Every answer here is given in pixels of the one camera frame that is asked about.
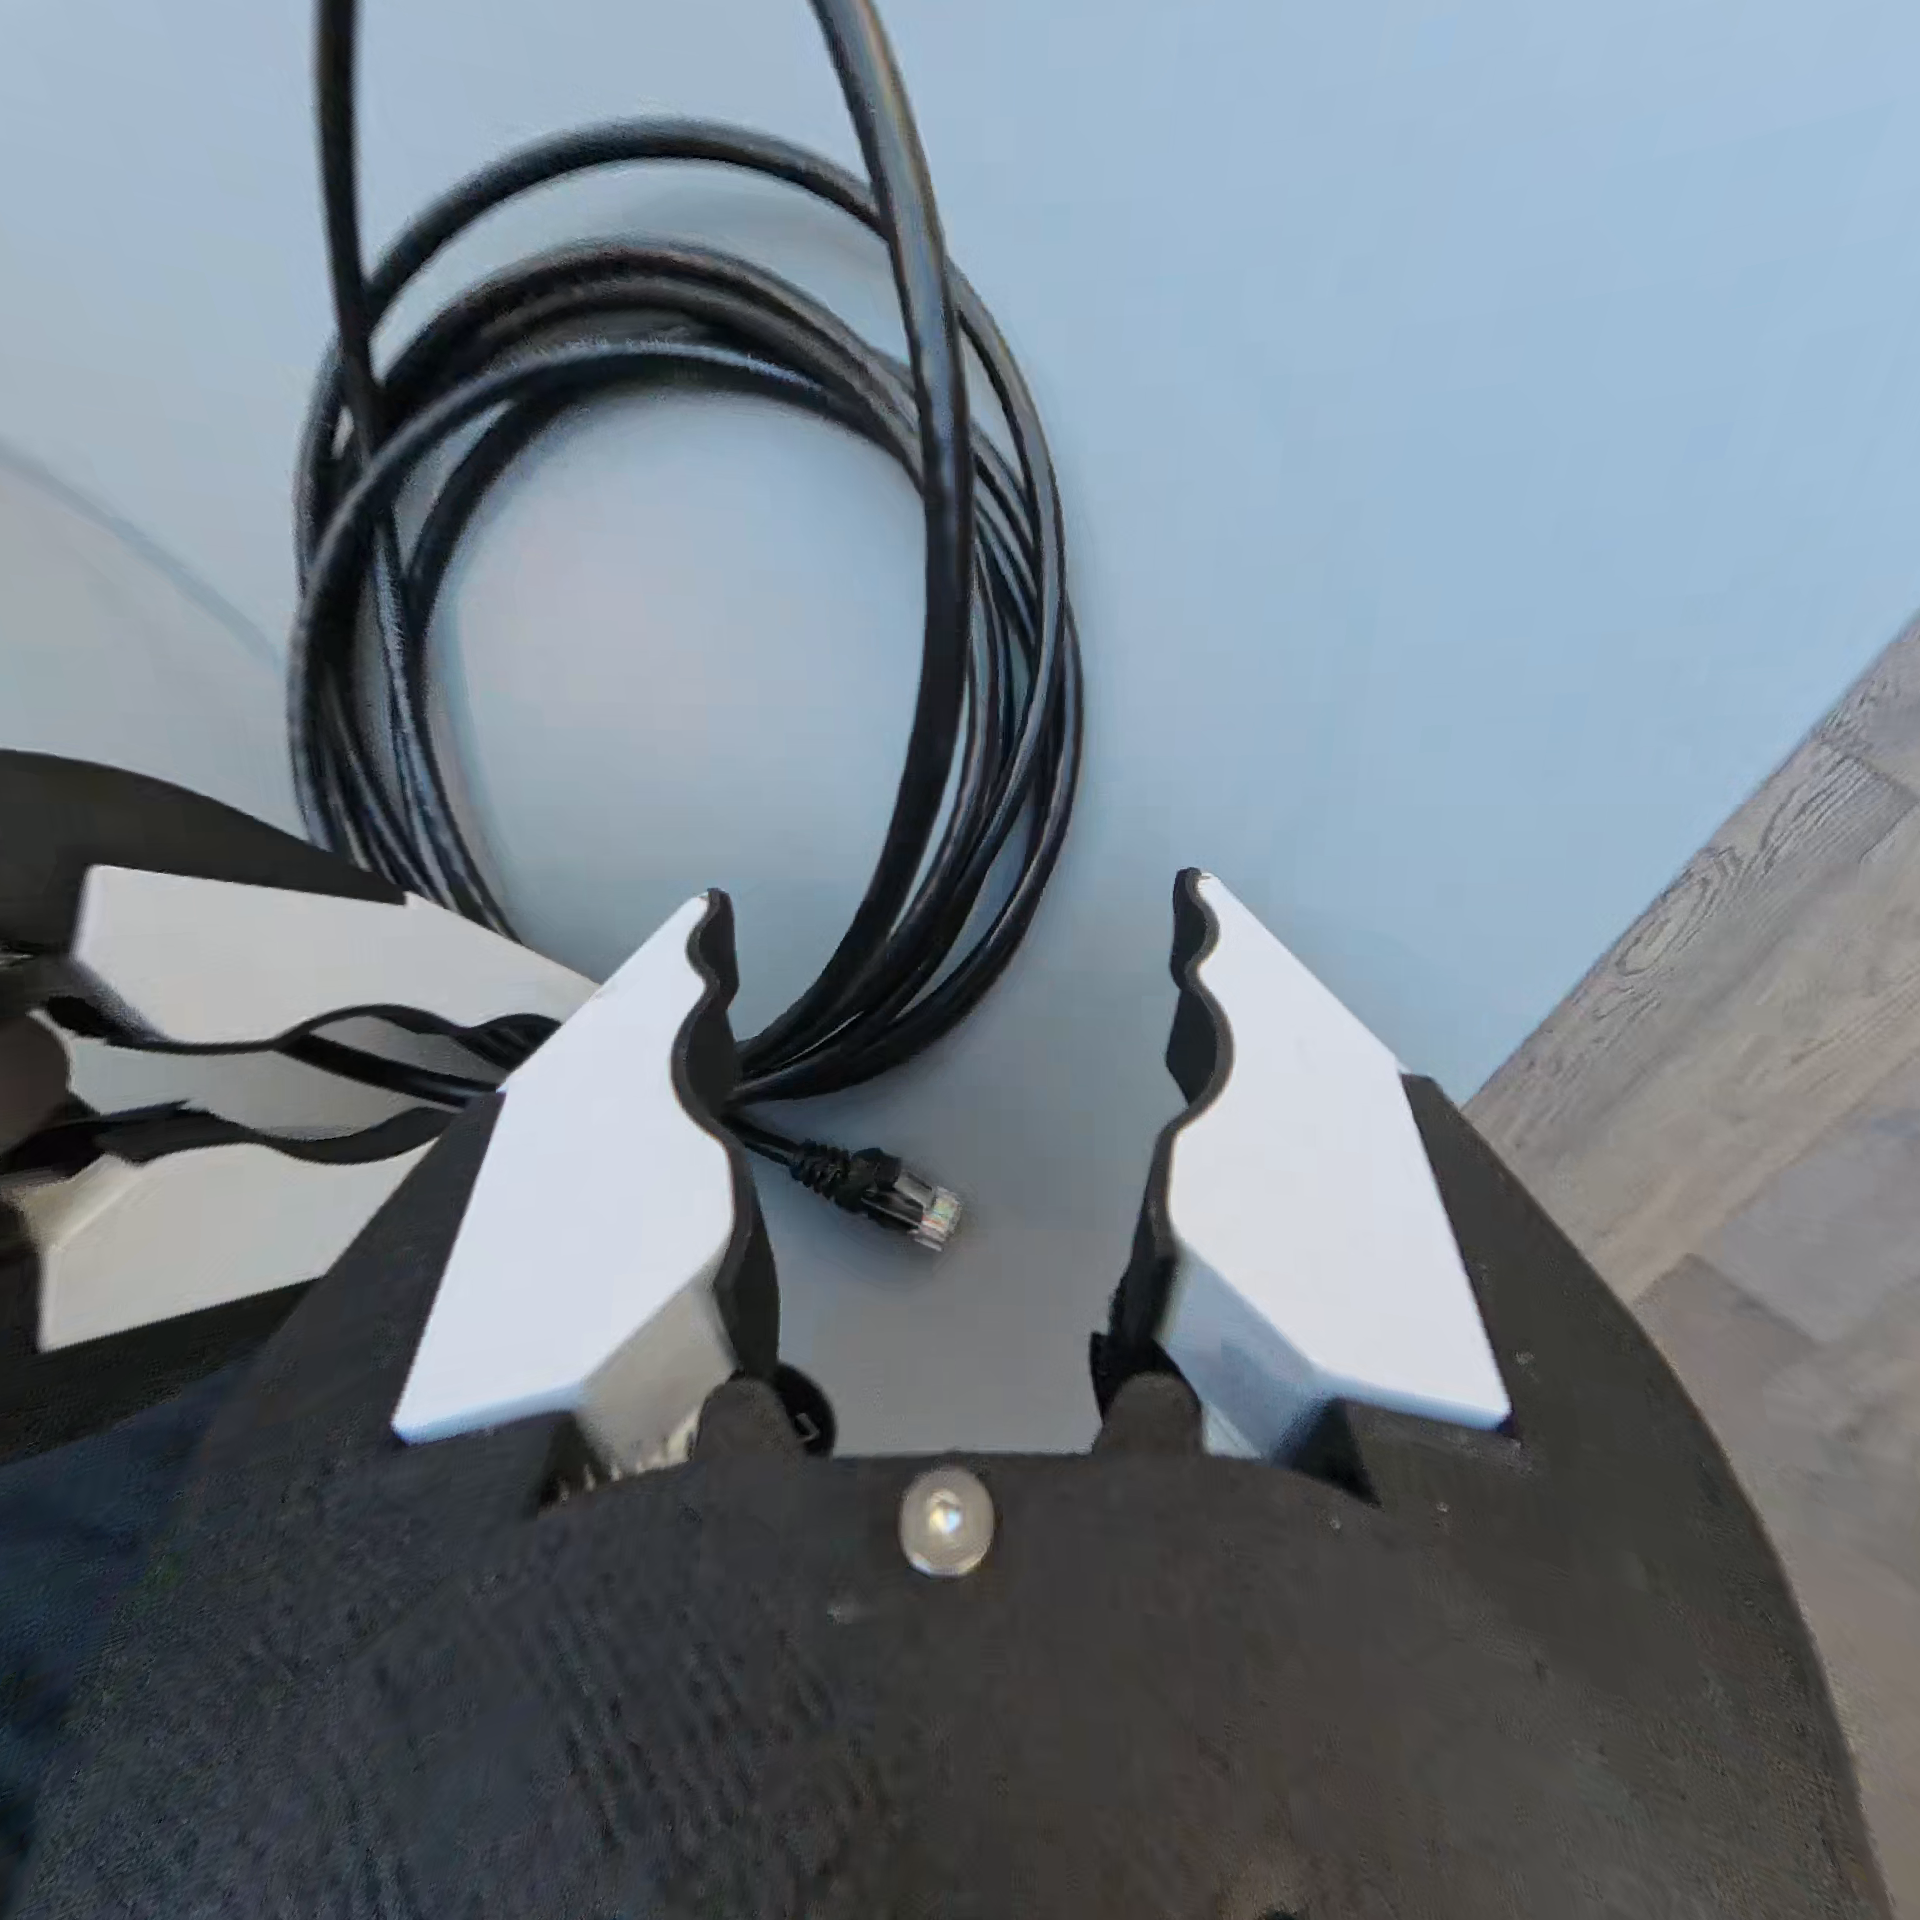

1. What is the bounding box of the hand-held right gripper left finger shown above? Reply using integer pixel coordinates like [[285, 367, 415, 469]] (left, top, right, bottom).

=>
[[391, 892, 781, 1478]]

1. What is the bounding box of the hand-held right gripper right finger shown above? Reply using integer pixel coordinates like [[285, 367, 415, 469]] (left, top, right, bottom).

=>
[[1101, 867, 1515, 1464]]

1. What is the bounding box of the long black cable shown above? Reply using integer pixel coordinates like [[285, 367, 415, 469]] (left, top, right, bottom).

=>
[[290, 0, 1084, 1252]]

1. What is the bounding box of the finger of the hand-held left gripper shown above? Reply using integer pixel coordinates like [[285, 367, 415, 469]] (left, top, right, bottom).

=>
[[29, 867, 603, 1102], [29, 1099, 469, 1352]]

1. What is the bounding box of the person's dark clothing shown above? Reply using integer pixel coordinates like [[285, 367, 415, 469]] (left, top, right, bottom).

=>
[[0, 1410, 213, 1847]]

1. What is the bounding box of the grey desk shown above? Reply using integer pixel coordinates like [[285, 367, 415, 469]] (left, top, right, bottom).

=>
[[0, 0, 1920, 1455]]

